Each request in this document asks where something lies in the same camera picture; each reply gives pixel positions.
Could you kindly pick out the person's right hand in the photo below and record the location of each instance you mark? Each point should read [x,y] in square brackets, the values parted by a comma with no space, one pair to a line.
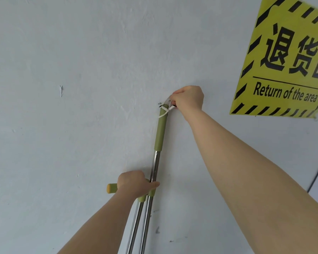
[188,99]

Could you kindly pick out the person's right fingers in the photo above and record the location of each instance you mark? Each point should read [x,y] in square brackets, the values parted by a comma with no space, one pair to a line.
[174,99]

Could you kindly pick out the person's right forearm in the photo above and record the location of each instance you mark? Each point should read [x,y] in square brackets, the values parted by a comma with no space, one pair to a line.
[254,187]

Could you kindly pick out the black wall hook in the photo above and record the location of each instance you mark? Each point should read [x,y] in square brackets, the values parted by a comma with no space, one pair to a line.
[162,105]

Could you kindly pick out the person's left forearm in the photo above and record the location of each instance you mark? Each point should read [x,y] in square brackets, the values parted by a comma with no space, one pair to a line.
[95,224]

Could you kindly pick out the person's left thumb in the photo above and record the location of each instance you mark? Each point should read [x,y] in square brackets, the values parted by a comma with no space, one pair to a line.
[151,185]

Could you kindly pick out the yellow black-striped warning sign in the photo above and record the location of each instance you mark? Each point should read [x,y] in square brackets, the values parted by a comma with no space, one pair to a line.
[283,60]

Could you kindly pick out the person's left hand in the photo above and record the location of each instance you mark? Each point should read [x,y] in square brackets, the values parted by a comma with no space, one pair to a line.
[131,182]

